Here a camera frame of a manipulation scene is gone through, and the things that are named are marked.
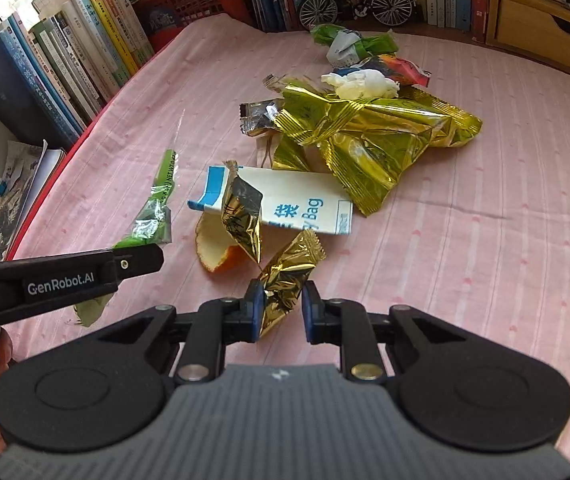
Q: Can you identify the stack of magazines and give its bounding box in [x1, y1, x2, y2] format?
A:
[0, 140, 68, 266]

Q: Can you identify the silver foil wrapper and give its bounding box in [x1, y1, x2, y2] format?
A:
[239, 100, 286, 138]

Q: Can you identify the crumpled white tissue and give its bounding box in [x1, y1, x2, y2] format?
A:
[321, 69, 400, 101]

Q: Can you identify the small clear wrapper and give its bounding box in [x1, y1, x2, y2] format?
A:
[263, 74, 292, 95]

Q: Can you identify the creased gold foil wrapper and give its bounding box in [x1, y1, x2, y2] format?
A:
[221, 160, 264, 264]

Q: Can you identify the green clear plastic wrapper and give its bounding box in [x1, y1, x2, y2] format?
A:
[75, 149, 180, 328]

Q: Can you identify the white blue paper bag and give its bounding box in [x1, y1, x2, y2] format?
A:
[187, 162, 354, 236]

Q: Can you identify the row of slanted books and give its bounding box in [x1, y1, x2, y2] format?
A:
[0, 0, 156, 151]

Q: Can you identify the pink striped cloth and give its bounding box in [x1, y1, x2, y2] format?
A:
[0, 17, 570, 466]

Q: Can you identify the colourful snack wrapper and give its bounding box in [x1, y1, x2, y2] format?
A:
[335, 54, 432, 87]

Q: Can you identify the orange peel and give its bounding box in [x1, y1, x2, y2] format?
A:
[195, 212, 253, 274]

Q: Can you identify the small gold foil wrapper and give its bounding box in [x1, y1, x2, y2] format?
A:
[257, 231, 326, 342]

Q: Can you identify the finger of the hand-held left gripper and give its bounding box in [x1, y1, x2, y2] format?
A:
[110, 244, 164, 281]

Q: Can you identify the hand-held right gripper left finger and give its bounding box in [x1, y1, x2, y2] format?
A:
[87, 277, 268, 384]

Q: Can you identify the red plastic crate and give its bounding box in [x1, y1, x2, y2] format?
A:
[130, 0, 256, 52]

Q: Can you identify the wooden drawer organizer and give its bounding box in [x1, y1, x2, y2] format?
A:
[485, 0, 570, 83]

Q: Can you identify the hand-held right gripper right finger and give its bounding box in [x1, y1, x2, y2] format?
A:
[301, 280, 470, 386]

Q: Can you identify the large gold foil bag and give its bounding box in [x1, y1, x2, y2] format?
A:
[269, 79, 484, 217]

